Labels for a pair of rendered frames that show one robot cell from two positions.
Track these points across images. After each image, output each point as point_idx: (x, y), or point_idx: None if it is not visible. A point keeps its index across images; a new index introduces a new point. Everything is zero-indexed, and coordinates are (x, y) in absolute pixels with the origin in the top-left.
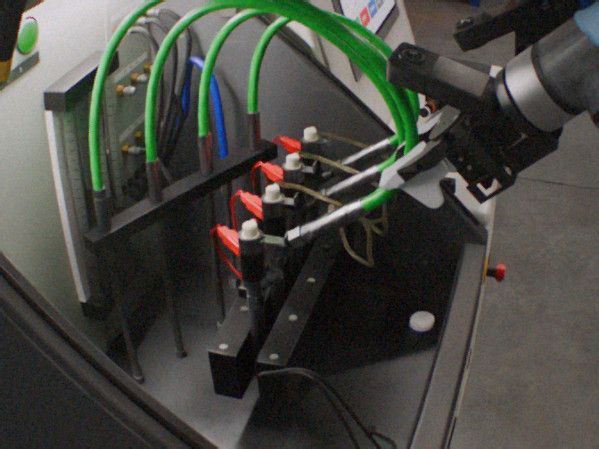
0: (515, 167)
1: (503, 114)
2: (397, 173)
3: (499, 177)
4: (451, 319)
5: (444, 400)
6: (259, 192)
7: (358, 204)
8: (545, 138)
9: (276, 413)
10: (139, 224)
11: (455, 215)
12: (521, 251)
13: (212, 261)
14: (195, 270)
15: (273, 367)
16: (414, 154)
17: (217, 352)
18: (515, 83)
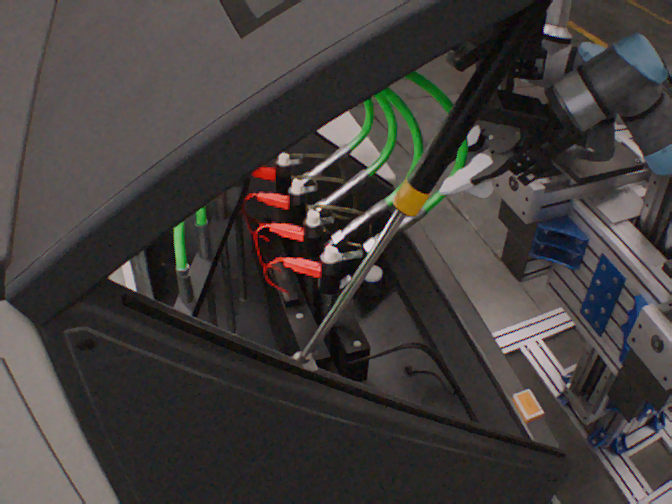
0: (550, 156)
1: (552, 124)
2: (471, 181)
3: (545, 166)
4: (430, 265)
5: (480, 326)
6: (241, 217)
7: (422, 209)
8: (578, 133)
9: None
10: (207, 283)
11: (379, 185)
12: None
13: (227, 287)
14: (169, 297)
15: (361, 352)
16: (481, 165)
17: (314, 360)
18: (574, 104)
